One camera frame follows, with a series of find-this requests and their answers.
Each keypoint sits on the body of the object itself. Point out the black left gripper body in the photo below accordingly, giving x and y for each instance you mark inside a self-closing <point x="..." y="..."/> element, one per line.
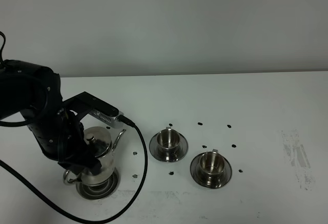
<point x="56" y="131"/>

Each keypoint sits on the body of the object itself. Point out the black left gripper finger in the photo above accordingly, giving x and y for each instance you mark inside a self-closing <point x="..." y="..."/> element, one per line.
<point x="74" y="164"/>
<point x="87" y="149"/>

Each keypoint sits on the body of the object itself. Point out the stainless steel teapot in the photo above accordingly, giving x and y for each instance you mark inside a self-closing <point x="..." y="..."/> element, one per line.
<point x="103" y="148"/>

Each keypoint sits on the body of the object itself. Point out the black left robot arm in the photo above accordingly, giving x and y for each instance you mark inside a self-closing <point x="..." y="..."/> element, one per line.
<point x="34" y="92"/>

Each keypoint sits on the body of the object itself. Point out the steel teapot saucer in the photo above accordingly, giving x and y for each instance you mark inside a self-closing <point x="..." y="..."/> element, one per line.
<point x="100" y="191"/>

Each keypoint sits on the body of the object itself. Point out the left stainless steel teacup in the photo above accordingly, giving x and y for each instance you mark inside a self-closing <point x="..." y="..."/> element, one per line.
<point x="168" y="141"/>

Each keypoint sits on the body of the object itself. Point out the stainless steel teacup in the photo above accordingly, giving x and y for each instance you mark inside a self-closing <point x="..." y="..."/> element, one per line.
<point x="168" y="141"/>
<point x="211" y="164"/>

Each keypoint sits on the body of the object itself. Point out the right stainless steel teacup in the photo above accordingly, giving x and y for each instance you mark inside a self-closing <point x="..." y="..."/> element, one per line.
<point x="211" y="164"/>

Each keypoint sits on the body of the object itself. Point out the left steel cup saucer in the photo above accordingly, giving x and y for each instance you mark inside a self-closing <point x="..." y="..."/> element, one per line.
<point x="181" y="152"/>

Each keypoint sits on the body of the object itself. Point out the steel cup saucer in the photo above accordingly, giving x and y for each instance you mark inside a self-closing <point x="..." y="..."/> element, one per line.
<point x="211" y="183"/>
<point x="181" y="152"/>

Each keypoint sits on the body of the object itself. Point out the right steel cup saucer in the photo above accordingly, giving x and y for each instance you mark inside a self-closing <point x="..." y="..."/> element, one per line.
<point x="211" y="183"/>

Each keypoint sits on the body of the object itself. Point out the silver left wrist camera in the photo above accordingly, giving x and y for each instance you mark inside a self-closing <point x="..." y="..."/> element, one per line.
<point x="111" y="121"/>

